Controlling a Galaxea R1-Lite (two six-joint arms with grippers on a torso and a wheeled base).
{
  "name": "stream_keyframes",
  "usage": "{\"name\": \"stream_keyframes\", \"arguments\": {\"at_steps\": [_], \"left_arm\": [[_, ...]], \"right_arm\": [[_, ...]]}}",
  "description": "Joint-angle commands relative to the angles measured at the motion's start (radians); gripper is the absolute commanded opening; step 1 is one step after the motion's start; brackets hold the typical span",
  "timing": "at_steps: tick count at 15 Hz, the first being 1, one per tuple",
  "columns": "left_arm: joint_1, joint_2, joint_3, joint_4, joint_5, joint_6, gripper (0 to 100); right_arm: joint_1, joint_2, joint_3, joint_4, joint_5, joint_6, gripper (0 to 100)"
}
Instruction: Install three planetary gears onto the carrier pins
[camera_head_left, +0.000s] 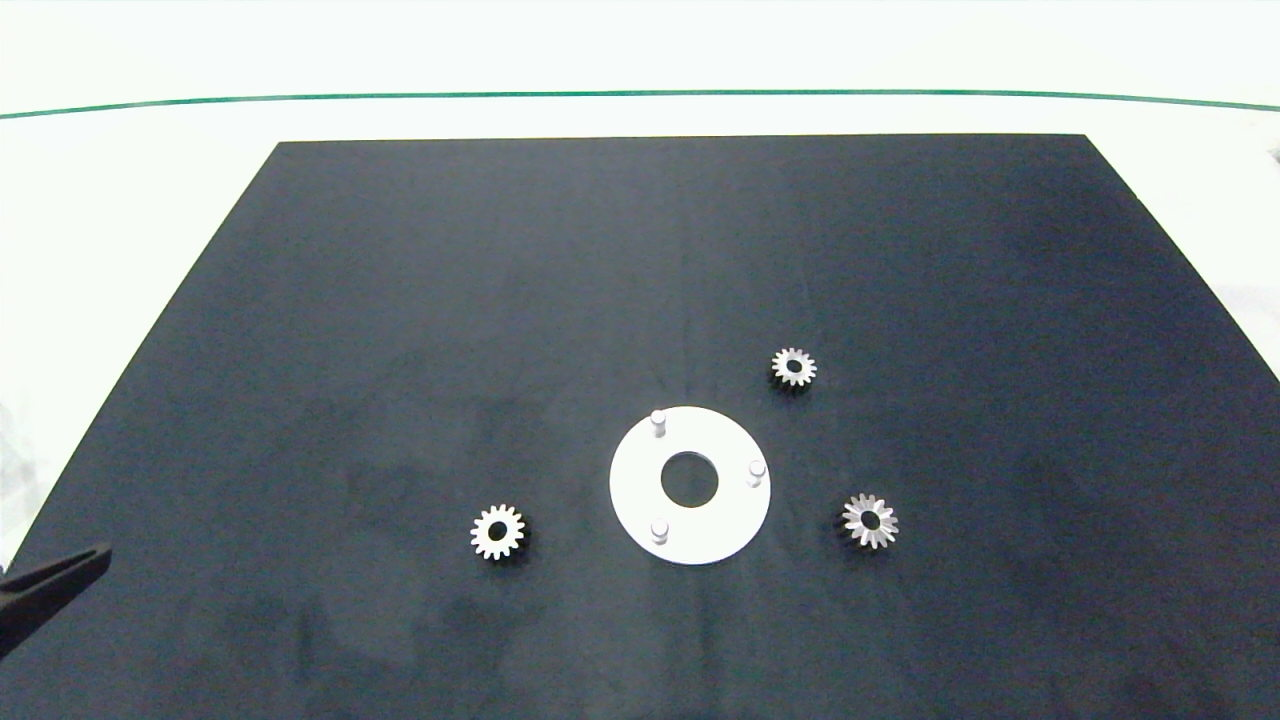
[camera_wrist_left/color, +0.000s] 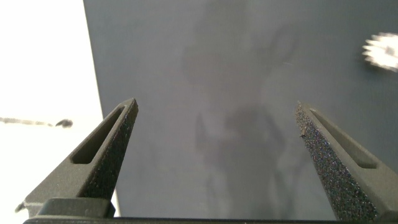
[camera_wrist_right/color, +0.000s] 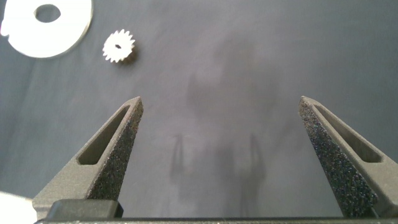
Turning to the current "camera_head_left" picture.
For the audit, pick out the small steel spur gear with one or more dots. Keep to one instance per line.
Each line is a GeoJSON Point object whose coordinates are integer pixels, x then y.
{"type": "Point", "coordinates": [511, 534]}
{"type": "Point", "coordinates": [805, 366]}

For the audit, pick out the round white plate with pins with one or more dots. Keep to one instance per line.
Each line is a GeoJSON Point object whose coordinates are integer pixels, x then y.
{"type": "Point", "coordinates": [735, 525]}

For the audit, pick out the dark rectangular work mat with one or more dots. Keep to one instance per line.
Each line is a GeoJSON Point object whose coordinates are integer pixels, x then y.
{"type": "Point", "coordinates": [400, 300]}

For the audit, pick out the shiny bevelled steel gear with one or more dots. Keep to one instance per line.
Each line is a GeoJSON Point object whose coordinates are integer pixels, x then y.
{"type": "Point", "coordinates": [884, 522]}

